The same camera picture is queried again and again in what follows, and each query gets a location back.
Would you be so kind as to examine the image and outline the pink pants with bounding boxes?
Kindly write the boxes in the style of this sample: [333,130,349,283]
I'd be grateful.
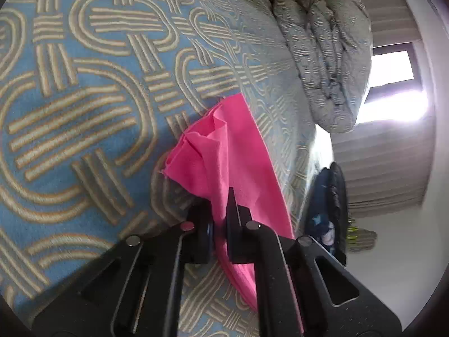
[161,93,304,334]

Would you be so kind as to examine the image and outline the navy star fleece garment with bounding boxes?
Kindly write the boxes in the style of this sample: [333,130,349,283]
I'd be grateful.
[304,167,336,256]

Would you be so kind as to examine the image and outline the cloud shaped decor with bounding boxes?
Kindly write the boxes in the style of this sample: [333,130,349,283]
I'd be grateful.
[346,218,377,253]

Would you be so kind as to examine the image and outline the folded black garment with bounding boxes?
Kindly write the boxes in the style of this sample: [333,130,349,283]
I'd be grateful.
[329,161,349,266]

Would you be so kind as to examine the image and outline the beige curtain right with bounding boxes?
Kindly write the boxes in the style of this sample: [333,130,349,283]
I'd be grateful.
[332,0,435,218]

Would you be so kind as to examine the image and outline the dark framed window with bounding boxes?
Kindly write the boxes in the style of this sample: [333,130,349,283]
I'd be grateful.
[357,43,430,125]

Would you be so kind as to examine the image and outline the patterned bedspread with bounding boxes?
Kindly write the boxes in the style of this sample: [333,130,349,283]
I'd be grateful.
[1,0,333,325]

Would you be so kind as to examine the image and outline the folded grey duvet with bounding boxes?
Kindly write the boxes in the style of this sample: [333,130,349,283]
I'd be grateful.
[270,0,373,134]

